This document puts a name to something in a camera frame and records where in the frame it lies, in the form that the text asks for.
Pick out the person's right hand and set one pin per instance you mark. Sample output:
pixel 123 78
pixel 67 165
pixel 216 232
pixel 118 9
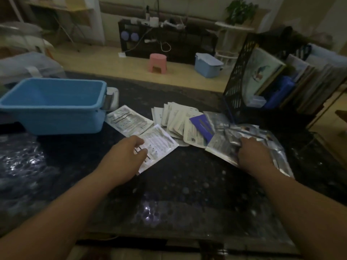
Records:
pixel 256 158

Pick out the person's left hand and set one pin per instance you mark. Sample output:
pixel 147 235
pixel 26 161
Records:
pixel 122 162

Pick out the person's left thumb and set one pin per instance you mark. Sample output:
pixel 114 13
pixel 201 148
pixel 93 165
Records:
pixel 142 154

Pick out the person's right fingers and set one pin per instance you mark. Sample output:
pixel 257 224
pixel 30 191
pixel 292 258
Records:
pixel 244 148

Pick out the white paper sachet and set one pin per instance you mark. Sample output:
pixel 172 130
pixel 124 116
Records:
pixel 160 144
pixel 128 120

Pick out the silver foil sachet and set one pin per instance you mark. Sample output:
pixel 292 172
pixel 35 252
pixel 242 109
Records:
pixel 223 147

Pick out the person's right forearm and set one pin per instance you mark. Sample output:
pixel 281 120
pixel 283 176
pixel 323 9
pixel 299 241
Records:
pixel 301 211

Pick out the person's left forearm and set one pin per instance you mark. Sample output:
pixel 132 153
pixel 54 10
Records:
pixel 54 213

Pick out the pile of silver foil packets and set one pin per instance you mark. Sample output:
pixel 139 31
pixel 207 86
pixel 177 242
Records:
pixel 267 138

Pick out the purple flat packet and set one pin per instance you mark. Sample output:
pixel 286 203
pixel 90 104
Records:
pixel 203 125

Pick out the pile of white packets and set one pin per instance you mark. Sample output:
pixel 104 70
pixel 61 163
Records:
pixel 176 120

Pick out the small white box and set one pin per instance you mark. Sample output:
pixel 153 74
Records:
pixel 256 101

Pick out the white tape dispenser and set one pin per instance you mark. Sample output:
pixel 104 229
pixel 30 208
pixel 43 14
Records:
pixel 111 97

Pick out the blue folder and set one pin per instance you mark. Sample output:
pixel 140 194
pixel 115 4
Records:
pixel 279 92

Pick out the black mesh file organizer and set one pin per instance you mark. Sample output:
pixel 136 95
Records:
pixel 238 78

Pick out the white illustrated book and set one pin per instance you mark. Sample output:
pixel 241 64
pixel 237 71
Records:
pixel 259 71

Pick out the blue lidded storage box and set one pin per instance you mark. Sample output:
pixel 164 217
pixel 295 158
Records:
pixel 207 64

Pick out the pink plastic stool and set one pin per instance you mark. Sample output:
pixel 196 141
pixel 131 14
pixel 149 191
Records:
pixel 157 62

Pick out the blue plastic basin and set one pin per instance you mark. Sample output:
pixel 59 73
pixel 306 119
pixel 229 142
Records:
pixel 54 105

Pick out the row of upright books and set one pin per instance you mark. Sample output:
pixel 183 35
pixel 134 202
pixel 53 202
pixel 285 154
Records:
pixel 317 78

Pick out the white round side table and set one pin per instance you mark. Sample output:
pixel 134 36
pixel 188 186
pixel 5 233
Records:
pixel 233 37

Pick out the black low cabinet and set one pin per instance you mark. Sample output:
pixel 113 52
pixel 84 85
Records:
pixel 168 41

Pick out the dark cloth bag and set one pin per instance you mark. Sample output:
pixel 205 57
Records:
pixel 284 37

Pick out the white cup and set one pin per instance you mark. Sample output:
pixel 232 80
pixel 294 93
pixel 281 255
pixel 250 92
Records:
pixel 154 22

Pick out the white power strip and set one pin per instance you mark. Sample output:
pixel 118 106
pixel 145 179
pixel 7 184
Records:
pixel 173 24

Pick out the green potted plant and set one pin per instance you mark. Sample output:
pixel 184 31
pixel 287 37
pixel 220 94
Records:
pixel 240 10

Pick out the clear plastic bag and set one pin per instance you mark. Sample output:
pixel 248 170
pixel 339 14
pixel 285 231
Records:
pixel 29 66

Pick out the wooden desk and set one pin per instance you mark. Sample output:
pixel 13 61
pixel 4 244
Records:
pixel 59 10

